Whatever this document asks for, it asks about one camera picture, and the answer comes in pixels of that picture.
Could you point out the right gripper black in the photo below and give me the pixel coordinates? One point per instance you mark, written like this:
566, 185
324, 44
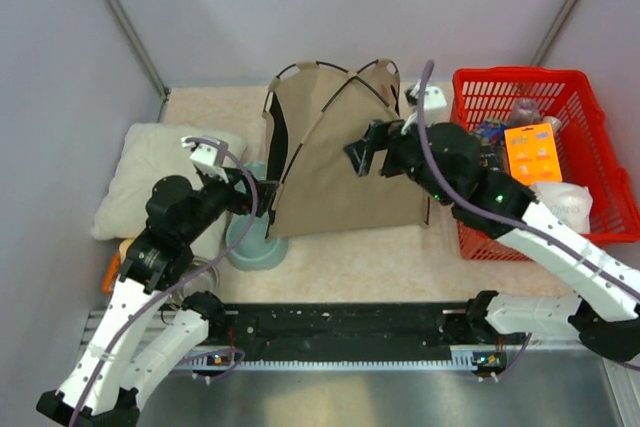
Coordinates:
384, 136

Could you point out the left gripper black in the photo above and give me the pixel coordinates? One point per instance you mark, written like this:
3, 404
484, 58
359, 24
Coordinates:
242, 203

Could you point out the teal double pet bowl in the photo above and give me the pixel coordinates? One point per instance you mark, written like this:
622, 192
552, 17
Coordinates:
254, 252

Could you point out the beige fabric pet tent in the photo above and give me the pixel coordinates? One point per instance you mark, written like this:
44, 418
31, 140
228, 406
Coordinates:
340, 157

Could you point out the black tent pole long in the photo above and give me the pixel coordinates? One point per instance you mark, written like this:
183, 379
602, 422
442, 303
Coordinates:
350, 97

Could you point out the stainless steel bowl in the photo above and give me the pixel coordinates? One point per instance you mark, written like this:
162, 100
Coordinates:
206, 281

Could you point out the black tent pole crossing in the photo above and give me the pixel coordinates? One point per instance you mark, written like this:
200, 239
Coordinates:
370, 87

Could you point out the cream fluffy pillow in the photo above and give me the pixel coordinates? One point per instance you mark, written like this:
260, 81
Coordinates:
151, 152

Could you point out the red plastic basket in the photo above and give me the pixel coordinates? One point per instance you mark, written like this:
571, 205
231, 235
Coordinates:
585, 152

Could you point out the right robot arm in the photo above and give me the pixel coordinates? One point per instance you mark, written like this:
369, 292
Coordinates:
602, 311

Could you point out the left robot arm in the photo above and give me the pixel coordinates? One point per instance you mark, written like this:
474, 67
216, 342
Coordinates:
115, 378

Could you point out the colourful snack bag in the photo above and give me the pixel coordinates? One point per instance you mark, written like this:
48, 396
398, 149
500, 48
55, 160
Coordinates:
490, 131

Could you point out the yellow round sponge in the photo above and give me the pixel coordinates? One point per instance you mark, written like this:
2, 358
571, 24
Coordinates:
124, 246

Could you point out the orange card package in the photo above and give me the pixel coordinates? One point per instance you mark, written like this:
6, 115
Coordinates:
532, 154

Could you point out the orange snack packet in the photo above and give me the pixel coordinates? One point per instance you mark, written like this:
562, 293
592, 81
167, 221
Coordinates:
111, 274

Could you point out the white wrapped bag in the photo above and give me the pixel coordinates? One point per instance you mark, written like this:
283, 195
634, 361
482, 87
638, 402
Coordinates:
570, 203

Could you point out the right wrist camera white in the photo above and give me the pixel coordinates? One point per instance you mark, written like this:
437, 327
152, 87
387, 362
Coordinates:
434, 105

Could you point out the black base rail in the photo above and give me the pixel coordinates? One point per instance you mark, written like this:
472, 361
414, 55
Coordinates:
338, 333

